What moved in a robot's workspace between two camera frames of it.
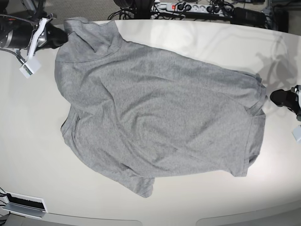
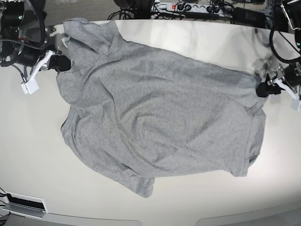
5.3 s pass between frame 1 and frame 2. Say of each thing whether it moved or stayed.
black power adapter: stayed
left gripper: moved
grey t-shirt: stayed
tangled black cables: stayed
